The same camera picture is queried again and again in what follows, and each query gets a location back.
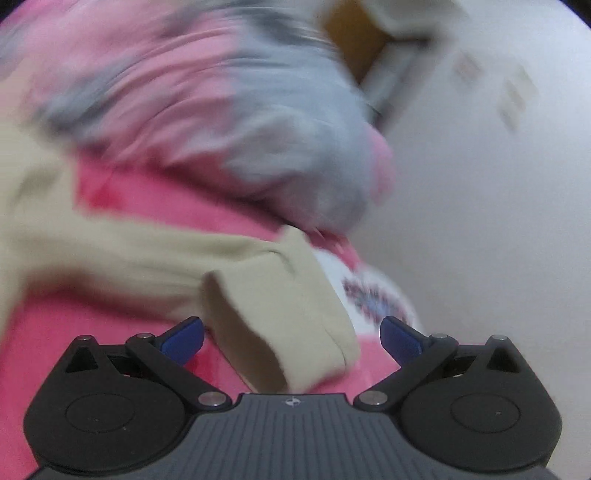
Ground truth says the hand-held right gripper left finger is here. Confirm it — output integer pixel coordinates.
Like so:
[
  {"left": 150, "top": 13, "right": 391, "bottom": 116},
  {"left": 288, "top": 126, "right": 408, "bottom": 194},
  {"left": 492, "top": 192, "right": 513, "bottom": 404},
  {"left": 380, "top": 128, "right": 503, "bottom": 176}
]
[{"left": 62, "top": 316, "right": 233, "bottom": 411}]

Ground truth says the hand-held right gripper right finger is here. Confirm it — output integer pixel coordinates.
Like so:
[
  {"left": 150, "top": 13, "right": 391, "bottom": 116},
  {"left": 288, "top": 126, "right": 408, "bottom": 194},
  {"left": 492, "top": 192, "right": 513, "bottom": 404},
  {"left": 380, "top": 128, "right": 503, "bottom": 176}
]
[{"left": 353, "top": 316, "right": 526, "bottom": 411}]

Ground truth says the beige black-striped zip jacket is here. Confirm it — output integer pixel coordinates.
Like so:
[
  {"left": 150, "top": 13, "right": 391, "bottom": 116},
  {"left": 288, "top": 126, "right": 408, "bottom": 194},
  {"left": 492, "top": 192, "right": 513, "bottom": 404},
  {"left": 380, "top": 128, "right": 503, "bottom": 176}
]
[{"left": 0, "top": 122, "right": 361, "bottom": 393}]

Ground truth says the pink grey floral quilt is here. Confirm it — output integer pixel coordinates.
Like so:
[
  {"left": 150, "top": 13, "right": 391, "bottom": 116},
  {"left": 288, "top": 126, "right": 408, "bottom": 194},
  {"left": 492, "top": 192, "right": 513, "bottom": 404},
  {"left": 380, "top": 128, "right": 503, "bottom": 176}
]
[{"left": 0, "top": 0, "right": 398, "bottom": 236}]

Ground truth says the brown wooden door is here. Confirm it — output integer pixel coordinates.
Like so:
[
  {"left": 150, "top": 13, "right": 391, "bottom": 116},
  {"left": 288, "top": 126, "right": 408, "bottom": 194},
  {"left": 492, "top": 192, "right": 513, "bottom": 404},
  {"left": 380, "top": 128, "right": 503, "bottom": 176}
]
[{"left": 321, "top": 0, "right": 393, "bottom": 86}]

